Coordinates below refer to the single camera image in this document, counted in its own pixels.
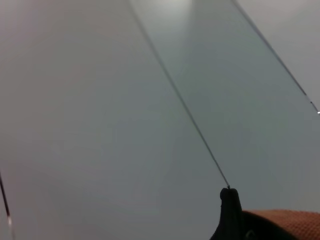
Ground black food bag orange handles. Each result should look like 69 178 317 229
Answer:
209 186 320 240

